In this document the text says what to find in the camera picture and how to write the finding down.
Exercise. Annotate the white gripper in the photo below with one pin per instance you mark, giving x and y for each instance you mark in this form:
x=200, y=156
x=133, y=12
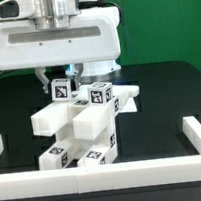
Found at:
x=35, y=33

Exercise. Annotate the white tagged cube nut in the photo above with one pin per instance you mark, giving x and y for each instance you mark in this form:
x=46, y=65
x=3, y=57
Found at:
x=100, y=93
x=61, y=89

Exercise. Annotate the white chair back frame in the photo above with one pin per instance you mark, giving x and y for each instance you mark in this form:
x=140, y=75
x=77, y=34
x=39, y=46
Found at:
x=43, y=120

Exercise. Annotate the white chair seat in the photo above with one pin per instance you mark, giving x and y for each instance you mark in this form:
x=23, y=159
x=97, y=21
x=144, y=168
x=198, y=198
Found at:
x=76, y=128

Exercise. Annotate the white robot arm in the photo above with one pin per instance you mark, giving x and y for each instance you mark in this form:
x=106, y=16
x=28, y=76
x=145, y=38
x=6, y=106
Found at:
x=95, y=67

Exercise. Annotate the white U-shaped obstacle fence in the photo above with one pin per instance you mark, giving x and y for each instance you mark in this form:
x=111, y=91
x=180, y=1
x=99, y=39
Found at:
x=110, y=176

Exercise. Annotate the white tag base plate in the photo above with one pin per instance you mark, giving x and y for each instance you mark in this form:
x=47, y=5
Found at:
x=130, y=106

